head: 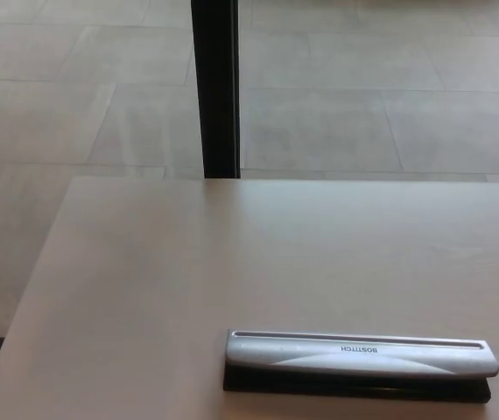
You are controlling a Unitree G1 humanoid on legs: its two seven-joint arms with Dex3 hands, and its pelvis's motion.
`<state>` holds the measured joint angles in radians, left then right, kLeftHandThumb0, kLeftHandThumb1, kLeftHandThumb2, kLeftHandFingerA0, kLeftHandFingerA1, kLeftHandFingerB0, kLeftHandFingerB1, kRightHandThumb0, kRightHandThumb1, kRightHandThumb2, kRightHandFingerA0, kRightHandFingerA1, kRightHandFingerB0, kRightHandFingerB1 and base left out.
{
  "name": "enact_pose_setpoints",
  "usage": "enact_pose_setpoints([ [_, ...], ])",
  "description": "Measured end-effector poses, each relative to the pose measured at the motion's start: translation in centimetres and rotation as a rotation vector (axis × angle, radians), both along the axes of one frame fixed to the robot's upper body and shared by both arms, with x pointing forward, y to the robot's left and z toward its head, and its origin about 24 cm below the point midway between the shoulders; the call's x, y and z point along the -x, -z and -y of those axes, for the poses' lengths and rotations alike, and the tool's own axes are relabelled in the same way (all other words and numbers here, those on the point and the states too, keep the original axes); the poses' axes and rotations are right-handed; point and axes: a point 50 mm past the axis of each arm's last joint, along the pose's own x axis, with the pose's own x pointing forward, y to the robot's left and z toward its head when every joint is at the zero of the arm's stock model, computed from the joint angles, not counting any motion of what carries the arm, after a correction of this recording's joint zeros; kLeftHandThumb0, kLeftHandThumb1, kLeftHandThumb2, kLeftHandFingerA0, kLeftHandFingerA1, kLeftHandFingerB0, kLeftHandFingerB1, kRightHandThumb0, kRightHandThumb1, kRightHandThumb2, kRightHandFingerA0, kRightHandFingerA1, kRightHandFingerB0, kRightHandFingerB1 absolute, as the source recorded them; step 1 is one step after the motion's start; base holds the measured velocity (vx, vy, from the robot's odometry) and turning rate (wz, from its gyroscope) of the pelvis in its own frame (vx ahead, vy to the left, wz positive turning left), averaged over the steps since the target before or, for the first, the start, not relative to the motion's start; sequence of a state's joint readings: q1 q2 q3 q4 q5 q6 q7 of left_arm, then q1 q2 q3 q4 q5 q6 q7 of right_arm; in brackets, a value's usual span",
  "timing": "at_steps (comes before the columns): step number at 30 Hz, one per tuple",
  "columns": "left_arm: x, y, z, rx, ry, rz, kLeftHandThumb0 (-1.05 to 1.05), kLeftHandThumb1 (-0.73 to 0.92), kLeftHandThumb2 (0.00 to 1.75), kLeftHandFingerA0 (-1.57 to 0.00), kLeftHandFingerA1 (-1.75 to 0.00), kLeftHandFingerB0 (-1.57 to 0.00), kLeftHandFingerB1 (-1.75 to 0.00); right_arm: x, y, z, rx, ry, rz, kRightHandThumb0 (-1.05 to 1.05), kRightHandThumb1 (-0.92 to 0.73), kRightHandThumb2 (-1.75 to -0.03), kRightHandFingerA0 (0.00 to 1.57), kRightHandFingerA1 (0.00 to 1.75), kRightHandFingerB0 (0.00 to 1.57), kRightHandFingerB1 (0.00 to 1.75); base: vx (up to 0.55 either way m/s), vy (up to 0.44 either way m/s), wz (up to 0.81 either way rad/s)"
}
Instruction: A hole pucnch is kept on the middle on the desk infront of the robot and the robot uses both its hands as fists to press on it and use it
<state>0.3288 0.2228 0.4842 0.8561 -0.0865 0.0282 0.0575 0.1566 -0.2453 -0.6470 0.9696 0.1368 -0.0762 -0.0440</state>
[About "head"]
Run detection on silver Bostitch hole punch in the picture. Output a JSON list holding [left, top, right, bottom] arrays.
[[222, 329, 499, 404]]

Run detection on black vertical post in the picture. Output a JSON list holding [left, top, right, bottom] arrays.
[[190, 0, 242, 179]]

